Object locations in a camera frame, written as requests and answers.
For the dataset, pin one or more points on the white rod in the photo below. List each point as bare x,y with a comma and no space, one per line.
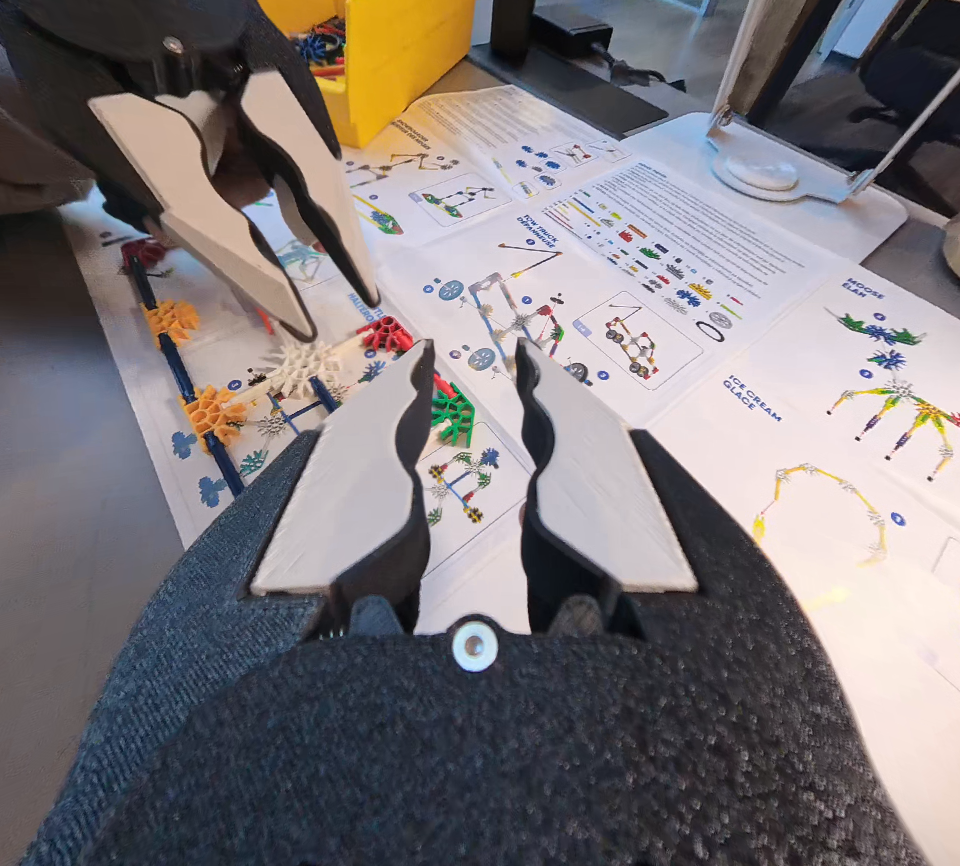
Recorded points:
251,393
352,344

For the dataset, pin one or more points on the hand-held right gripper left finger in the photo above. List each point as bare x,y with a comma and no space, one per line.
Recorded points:
337,506

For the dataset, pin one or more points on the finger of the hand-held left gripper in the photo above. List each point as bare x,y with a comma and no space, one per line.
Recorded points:
315,168
217,243

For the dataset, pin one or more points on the orange-yellow connector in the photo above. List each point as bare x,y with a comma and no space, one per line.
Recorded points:
214,412
171,322

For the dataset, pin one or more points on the red connector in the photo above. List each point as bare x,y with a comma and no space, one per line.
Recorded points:
382,335
146,254

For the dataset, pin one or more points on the black office chair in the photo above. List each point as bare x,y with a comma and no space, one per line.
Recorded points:
915,85

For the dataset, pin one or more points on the wooden post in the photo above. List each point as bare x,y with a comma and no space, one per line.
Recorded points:
780,33

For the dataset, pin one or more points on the white printed instruction sheet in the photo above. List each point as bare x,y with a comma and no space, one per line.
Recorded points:
712,446

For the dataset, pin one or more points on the green connector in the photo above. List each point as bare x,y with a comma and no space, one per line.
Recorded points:
454,419

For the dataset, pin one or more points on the yellow plastic parts bin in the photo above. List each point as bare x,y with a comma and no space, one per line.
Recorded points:
420,40

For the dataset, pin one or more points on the white snowflake connector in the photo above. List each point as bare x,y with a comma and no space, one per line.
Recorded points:
300,369

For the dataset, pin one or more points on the black power adapter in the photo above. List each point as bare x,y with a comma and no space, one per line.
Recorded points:
570,25

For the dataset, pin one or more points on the orange ladder piece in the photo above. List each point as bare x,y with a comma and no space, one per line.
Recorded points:
264,320

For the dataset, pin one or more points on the white metal stand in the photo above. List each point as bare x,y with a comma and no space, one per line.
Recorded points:
862,220

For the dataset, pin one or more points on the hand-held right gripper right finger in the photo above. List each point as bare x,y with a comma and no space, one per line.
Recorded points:
615,506

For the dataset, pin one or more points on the blue rod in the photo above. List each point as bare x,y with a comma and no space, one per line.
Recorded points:
324,397
178,367
223,464
144,288

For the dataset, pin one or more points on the pile of loose toy pieces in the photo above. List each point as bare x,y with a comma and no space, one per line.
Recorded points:
319,48

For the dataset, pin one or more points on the short red rod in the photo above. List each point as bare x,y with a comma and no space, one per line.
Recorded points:
441,383

